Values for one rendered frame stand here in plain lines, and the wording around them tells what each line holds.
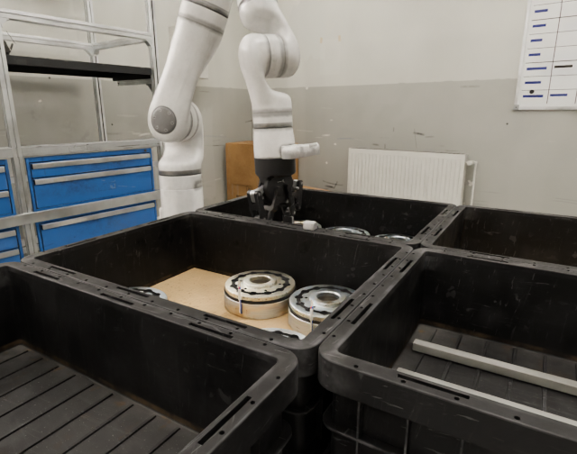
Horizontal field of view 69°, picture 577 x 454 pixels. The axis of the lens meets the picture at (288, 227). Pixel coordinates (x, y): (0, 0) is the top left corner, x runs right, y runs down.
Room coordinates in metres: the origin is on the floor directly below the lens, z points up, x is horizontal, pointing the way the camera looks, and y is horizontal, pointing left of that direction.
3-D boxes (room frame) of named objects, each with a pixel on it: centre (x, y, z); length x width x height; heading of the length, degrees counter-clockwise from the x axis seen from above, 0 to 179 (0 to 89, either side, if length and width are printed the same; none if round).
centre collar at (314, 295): (0.51, -0.05, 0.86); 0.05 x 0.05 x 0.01
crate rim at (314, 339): (0.50, 0.08, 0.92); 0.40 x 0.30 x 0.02; 59
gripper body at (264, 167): (0.78, 0.02, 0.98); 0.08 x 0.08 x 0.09
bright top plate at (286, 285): (0.57, 0.04, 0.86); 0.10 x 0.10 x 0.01
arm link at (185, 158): (0.93, 0.24, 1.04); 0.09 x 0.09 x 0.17; 78
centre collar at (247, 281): (0.57, 0.04, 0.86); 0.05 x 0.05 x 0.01
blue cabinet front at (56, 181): (2.36, 1.06, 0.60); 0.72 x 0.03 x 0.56; 143
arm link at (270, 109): (0.77, 0.04, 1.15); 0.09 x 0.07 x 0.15; 116
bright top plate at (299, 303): (0.51, -0.05, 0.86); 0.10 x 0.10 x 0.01
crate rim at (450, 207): (0.76, -0.07, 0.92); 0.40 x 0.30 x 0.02; 59
